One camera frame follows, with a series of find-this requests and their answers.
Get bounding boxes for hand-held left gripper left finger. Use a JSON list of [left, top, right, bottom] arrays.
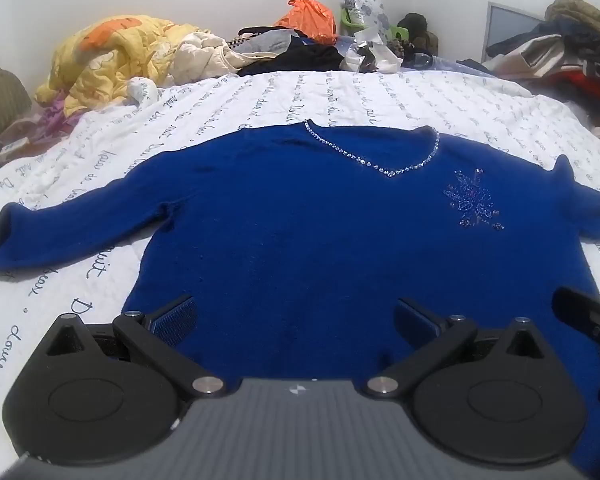
[[42, 295, 227, 402]]

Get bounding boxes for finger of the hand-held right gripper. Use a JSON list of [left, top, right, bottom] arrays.
[[552, 286, 600, 407]]

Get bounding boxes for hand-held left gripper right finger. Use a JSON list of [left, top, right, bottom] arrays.
[[364, 297, 552, 401]]

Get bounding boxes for blue beaded sweater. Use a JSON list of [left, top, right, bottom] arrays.
[[0, 119, 600, 477]]

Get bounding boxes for pile of mixed clothes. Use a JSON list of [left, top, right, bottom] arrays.
[[482, 0, 600, 137]]

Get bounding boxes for black clothes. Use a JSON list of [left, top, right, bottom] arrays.
[[237, 42, 347, 77]]

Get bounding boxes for white script-printed quilt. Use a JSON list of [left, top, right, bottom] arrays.
[[0, 70, 600, 461]]

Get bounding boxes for purple cloth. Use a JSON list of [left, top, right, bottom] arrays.
[[29, 89, 88, 137]]

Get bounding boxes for cream crumpled garment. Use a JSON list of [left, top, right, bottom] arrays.
[[171, 31, 281, 87]]

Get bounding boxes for crumpled silver white wrappers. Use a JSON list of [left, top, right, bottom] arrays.
[[340, 30, 404, 74]]

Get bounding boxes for yellow cartoon quilt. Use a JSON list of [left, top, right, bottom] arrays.
[[34, 16, 201, 118]]

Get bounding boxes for olive padded headboard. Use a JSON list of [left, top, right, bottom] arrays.
[[0, 42, 34, 152]]

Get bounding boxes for green plastic stool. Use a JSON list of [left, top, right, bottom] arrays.
[[340, 7, 407, 44]]

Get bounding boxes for dark brown plush toy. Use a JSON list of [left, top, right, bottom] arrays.
[[396, 12, 439, 54]]

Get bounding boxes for grey framed mirror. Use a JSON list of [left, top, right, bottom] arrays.
[[481, 1, 549, 64]]

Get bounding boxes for grey garment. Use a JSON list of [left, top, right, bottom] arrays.
[[230, 29, 307, 57]]

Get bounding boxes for blue floral white pillow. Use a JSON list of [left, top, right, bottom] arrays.
[[341, 0, 392, 43]]

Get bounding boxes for orange plastic bag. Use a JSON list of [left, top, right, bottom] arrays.
[[274, 0, 339, 45]]

